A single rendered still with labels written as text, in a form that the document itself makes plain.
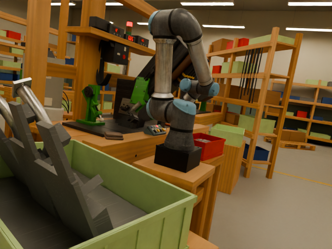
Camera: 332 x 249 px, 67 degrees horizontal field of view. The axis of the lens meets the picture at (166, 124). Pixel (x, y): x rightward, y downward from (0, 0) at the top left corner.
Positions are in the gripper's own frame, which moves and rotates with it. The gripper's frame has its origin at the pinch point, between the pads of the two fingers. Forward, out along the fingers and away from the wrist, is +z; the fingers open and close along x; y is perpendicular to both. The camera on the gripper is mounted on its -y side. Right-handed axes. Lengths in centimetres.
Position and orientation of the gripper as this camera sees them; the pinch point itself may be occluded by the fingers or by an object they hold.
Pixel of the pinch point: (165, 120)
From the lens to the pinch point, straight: 165.0
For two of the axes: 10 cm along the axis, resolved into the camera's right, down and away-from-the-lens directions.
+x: 5.0, -0.6, 8.6
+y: 6.2, 7.2, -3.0
